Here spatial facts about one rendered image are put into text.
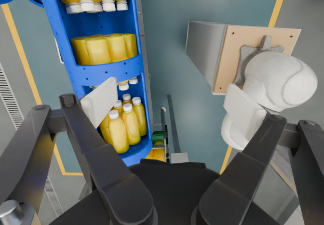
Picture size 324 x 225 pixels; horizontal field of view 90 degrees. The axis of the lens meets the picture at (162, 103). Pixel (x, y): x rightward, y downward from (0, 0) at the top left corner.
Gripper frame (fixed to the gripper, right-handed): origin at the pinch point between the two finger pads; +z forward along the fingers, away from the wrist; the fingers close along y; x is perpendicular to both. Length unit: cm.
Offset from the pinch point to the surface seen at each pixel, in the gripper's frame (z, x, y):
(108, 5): 42.1, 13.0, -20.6
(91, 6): 37.5, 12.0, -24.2
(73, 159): 160, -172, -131
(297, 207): 181, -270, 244
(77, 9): 41, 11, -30
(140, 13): 69, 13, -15
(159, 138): 72, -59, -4
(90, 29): 56, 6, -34
